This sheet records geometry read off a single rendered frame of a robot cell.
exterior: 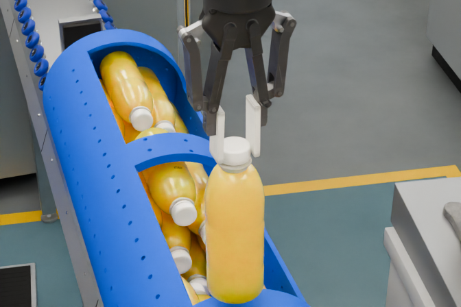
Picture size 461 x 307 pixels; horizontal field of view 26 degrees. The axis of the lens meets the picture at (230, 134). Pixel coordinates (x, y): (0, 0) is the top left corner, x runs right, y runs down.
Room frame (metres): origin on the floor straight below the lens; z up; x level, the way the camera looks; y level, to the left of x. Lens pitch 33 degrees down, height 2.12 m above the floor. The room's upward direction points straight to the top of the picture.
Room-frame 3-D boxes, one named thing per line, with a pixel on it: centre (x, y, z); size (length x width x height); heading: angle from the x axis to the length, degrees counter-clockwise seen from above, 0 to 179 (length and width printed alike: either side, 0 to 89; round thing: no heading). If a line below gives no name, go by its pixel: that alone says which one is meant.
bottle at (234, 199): (0.98, -0.01, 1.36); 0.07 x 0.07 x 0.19
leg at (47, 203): (2.76, 0.63, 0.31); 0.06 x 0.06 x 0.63; 17
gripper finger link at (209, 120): (0.97, 0.03, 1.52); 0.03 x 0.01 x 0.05; 110
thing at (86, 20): (2.12, 0.35, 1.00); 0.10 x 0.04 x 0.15; 107
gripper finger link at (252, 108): (0.99, -0.03, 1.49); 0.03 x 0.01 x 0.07; 20
